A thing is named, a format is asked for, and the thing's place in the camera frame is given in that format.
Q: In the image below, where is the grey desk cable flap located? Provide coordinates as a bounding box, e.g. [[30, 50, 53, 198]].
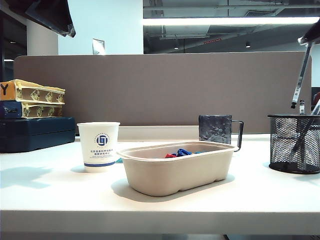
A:
[[117, 125, 200, 143]]

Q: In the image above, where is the black mesh pen holder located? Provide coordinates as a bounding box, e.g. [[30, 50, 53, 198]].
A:
[[267, 114, 320, 175]]

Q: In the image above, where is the white paper cup blue logo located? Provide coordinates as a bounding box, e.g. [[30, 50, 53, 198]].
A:
[[76, 121, 121, 174]]

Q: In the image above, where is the dark blue plastic case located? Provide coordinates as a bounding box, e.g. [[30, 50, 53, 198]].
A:
[[0, 116, 76, 154]]

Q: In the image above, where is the black gel pen clear barrel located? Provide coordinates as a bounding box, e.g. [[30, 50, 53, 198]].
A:
[[290, 42, 313, 110]]

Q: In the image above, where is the beige pulp tray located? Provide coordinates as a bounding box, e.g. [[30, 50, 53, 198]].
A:
[[116, 141, 240, 198]]

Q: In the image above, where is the brown desk divider panel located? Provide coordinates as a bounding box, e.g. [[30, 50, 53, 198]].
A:
[[13, 51, 313, 135]]

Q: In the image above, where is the colourful letter puzzle box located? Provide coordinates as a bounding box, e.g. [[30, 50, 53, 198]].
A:
[[0, 79, 66, 105]]

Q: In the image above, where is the dark grey mug with handle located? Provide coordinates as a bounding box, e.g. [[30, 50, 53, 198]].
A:
[[198, 114, 245, 153]]

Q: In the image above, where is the framed wall sign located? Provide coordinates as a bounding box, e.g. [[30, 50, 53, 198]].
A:
[[91, 38, 105, 55]]

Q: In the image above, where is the white ceiling light strip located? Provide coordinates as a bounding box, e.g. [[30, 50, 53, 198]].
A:
[[142, 16, 320, 26]]

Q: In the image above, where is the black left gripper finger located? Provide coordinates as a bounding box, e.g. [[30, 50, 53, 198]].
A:
[[297, 21, 320, 46]]

